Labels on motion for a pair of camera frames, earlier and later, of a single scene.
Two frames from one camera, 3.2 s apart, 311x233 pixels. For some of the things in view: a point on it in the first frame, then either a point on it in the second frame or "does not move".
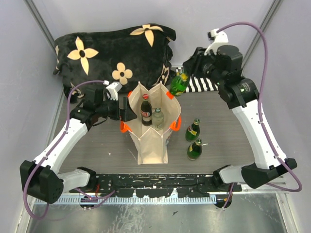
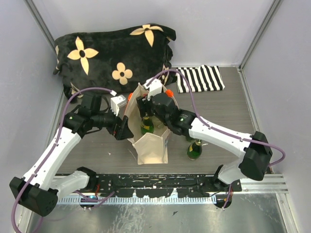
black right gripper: (192, 65) to (143, 102)
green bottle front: (195, 150) does not move
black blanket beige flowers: (140, 54) does not move
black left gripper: (127, 114) to (123, 132)
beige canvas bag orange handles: (158, 112) does not move
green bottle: (179, 82) to (147, 125)
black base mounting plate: (158, 185) does not move
